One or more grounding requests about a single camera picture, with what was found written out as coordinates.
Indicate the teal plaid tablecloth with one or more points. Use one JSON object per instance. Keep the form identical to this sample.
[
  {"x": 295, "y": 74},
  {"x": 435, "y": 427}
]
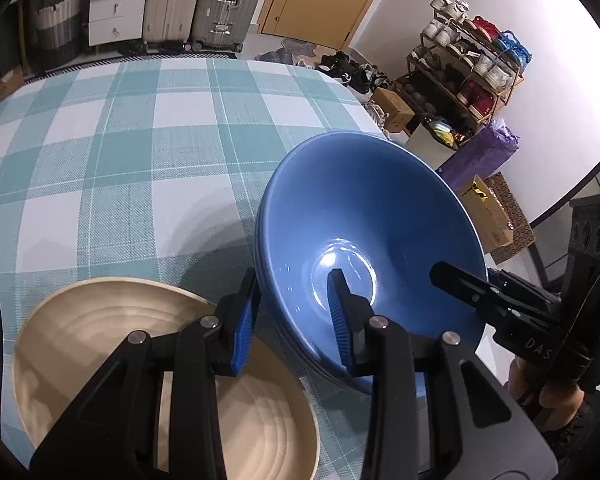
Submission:
[{"x": 152, "y": 169}]

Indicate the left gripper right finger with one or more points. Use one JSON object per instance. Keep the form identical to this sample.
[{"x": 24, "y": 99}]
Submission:
[{"x": 372, "y": 345}]

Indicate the open cardboard box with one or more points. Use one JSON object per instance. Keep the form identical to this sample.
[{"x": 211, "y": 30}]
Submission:
[{"x": 487, "y": 215}]

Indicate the white trash bin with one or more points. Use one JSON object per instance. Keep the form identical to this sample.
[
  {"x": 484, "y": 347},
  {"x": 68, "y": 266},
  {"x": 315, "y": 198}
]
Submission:
[{"x": 423, "y": 145}]

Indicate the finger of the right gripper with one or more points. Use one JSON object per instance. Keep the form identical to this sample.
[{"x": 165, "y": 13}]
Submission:
[{"x": 467, "y": 288}]

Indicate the silver aluminium suitcase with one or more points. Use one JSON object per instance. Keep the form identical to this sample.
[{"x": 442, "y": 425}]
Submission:
[{"x": 221, "y": 24}]

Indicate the wooden shoe rack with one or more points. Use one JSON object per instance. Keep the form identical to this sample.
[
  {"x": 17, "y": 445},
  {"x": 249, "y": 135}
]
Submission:
[{"x": 462, "y": 72}]

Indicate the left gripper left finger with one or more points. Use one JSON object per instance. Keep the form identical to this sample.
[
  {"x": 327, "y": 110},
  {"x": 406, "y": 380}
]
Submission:
[{"x": 216, "y": 344}]

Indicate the person's right hand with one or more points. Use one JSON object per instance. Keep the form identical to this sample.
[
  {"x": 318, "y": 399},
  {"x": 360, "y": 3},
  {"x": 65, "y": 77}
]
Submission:
[{"x": 559, "y": 403}]

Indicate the woven laundry basket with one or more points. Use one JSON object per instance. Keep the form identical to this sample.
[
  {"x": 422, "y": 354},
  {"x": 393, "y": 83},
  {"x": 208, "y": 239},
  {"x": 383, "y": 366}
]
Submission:
[{"x": 57, "y": 28}]

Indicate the small brown cardboard box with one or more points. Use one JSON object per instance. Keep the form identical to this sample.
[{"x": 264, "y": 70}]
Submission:
[{"x": 398, "y": 113}]

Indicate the purple rolled mat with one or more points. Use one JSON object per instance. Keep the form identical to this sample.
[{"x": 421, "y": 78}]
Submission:
[{"x": 481, "y": 156}]

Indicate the small cardboard box by rug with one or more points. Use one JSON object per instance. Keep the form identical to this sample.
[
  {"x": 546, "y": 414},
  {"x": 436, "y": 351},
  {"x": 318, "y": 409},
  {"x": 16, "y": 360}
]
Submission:
[{"x": 11, "y": 82}]

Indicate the blue bowl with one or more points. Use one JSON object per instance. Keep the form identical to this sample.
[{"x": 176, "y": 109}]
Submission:
[{"x": 360, "y": 204}]

